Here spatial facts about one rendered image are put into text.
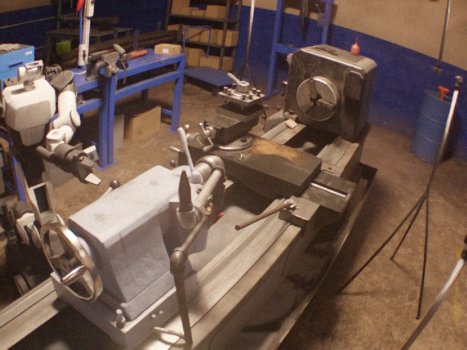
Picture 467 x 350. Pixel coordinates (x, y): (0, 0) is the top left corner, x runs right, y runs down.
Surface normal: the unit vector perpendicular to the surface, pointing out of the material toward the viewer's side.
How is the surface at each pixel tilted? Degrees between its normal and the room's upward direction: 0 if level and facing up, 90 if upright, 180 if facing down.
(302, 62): 90
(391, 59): 90
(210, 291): 0
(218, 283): 0
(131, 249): 76
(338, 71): 90
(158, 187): 0
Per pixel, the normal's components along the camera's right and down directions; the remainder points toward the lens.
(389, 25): -0.51, 0.35
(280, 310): 0.11, -0.88
